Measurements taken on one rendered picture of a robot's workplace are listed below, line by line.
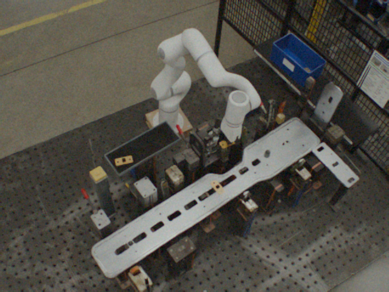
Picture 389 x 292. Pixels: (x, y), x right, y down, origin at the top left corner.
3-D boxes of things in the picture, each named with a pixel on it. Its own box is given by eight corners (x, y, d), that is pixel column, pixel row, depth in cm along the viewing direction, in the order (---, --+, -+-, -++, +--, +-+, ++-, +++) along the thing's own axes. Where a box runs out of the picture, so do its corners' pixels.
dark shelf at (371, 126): (353, 147, 246) (355, 145, 244) (251, 50, 282) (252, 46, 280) (377, 129, 254) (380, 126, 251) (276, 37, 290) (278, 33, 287)
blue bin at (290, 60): (303, 87, 264) (309, 73, 253) (268, 58, 275) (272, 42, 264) (321, 76, 270) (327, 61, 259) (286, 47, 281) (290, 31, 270)
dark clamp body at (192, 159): (187, 201, 256) (189, 170, 224) (174, 185, 262) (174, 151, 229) (202, 192, 260) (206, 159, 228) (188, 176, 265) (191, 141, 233)
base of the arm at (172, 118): (146, 119, 275) (146, 101, 259) (171, 104, 282) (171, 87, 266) (165, 140, 268) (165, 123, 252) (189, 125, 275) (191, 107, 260)
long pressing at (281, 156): (111, 285, 200) (111, 285, 199) (87, 247, 209) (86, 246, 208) (323, 142, 248) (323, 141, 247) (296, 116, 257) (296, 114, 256)
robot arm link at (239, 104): (237, 104, 196) (221, 113, 193) (242, 86, 185) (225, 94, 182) (249, 118, 193) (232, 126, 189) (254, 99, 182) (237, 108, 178)
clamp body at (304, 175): (289, 212, 256) (304, 184, 227) (276, 197, 261) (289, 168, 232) (300, 203, 259) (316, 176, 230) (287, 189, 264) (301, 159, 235)
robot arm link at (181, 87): (154, 101, 260) (155, 75, 239) (181, 89, 266) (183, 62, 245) (165, 116, 255) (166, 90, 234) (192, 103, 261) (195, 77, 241)
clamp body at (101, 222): (107, 257, 236) (97, 233, 205) (96, 241, 241) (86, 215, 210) (121, 247, 239) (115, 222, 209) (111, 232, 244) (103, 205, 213)
